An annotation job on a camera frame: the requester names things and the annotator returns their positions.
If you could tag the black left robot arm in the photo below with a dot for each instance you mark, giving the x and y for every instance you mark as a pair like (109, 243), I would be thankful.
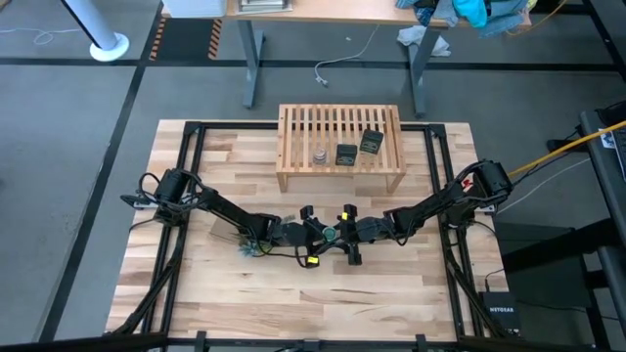
(225, 207)

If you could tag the pile of clothes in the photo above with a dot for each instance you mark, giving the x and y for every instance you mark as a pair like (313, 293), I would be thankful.
(508, 14)

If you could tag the slatted wooden shelf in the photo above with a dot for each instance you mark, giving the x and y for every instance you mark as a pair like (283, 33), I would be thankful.
(303, 122)

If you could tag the white cloth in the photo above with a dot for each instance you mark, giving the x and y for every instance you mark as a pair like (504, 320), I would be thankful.
(420, 36)

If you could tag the stack of papers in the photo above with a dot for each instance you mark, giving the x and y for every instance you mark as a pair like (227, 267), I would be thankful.
(264, 5)

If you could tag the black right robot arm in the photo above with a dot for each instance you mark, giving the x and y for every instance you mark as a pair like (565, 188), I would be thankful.
(440, 203)

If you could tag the green black pepper tin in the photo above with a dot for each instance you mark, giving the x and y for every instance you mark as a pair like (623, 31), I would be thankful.
(346, 155)
(371, 142)

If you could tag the white plastic storage bin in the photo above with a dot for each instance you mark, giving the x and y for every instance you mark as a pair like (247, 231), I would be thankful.
(195, 7)

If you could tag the black aluminium rig frame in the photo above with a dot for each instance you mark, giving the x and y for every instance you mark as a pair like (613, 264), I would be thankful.
(191, 131)

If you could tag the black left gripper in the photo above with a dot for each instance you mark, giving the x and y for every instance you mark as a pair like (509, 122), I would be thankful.
(293, 234)

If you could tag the green-lidded oregano glass jar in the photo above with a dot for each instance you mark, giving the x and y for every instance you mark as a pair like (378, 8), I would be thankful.
(330, 234)

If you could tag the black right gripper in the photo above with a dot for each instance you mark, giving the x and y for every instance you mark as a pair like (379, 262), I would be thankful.
(369, 230)

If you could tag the black network switch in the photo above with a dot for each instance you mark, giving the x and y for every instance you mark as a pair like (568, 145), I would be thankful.
(501, 313)

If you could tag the brown cardboard box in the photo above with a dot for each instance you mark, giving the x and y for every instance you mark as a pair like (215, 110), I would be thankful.
(222, 232)

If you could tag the teal cloth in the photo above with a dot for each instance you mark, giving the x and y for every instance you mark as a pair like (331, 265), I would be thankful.
(472, 12)

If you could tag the wooden desk grey legs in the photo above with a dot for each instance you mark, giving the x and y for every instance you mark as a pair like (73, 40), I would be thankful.
(342, 12)

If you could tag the black desk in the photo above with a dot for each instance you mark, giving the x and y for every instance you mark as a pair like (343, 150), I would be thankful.
(611, 205)

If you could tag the green succulent plant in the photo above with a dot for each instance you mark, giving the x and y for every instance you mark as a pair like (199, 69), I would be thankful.
(247, 250)

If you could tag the small glass saffron jar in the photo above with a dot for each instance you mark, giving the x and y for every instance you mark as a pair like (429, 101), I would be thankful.
(320, 156)

